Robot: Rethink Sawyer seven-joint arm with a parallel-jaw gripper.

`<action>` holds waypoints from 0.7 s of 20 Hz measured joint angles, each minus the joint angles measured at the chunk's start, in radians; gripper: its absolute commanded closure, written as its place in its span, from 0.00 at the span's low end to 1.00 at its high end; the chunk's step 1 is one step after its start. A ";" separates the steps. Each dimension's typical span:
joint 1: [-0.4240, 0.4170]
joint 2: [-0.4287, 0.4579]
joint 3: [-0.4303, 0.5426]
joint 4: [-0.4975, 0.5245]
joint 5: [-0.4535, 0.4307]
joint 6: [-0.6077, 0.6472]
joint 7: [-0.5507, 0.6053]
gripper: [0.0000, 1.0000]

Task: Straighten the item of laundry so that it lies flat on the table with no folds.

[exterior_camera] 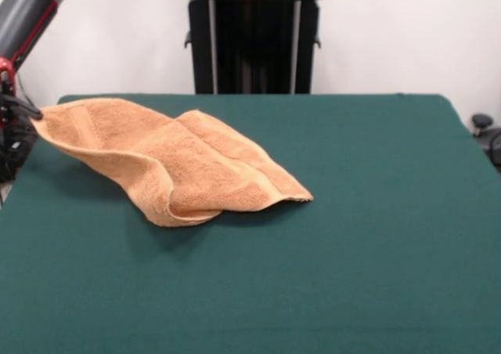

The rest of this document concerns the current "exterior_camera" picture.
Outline black cable pile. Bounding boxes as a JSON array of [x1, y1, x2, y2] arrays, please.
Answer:
[[13, 118, 40, 163]]

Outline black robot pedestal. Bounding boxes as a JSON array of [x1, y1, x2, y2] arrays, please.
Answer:
[[171, 0, 338, 96]]

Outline dark green table cloth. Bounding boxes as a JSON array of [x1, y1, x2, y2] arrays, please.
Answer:
[[0, 92, 501, 354]]

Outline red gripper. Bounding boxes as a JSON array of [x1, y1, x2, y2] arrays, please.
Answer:
[[0, 55, 44, 121]]

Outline black electronics box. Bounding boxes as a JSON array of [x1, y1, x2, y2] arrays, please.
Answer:
[[0, 126, 17, 182]]

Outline tan terry cloth towel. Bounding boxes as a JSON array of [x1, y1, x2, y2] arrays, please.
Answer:
[[37, 98, 314, 228]]

